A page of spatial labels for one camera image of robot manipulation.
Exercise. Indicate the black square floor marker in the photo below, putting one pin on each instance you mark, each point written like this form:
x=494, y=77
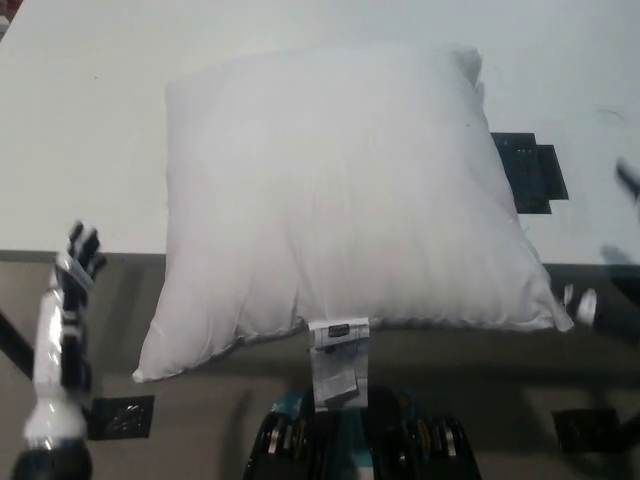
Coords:
x=122, y=417

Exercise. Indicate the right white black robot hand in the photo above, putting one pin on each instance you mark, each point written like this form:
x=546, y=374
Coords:
x=582, y=305

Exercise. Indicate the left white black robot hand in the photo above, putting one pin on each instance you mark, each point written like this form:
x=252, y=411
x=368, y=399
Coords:
x=62, y=340

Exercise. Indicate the black marker patch on table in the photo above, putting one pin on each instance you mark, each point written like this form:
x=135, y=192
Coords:
x=532, y=170

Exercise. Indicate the white pillow with label tag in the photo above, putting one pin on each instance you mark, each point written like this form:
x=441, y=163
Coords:
x=340, y=200

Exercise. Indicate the black diagonal table leg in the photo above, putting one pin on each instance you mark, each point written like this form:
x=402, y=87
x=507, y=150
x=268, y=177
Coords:
x=15, y=340

